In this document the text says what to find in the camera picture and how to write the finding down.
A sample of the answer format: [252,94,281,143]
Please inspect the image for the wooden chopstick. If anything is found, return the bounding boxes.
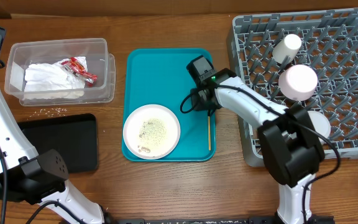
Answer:
[208,116,211,151]

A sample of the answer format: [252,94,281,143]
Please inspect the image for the large white plate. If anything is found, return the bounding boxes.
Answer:
[122,104,181,160]

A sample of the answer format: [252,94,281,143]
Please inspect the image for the white napkin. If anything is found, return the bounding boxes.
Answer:
[24,63,73,100]
[56,57,88,98]

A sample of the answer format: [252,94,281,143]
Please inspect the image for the red snack wrapper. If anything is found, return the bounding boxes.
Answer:
[60,57,98,86]

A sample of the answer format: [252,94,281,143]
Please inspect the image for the pink plastic bowl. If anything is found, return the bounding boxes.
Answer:
[278,65,318,101]

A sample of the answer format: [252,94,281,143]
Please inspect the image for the pale green cup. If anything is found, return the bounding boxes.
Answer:
[272,34,302,64]

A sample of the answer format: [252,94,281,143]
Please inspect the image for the grey small saucer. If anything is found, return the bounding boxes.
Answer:
[308,111,331,139]

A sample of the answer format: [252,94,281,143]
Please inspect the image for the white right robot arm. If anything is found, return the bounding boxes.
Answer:
[186,55,341,223]

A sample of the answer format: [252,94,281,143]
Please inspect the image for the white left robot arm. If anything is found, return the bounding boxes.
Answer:
[0,89,114,223]

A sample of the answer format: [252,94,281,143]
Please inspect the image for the clear plastic waste bin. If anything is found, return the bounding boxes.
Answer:
[4,38,116,106]

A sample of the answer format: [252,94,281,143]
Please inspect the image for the grey dishwasher rack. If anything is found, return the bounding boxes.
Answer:
[227,8,358,159]

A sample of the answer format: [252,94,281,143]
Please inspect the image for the teal plastic serving tray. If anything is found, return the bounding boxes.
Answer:
[123,48,216,162]

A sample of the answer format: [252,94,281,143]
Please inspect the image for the scattered rice grains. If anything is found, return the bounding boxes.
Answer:
[27,107,67,120]

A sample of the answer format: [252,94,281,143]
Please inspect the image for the black plastic tray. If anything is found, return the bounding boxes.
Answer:
[18,113,99,173]

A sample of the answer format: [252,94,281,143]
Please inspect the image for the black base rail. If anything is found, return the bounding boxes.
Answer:
[104,216,335,224]

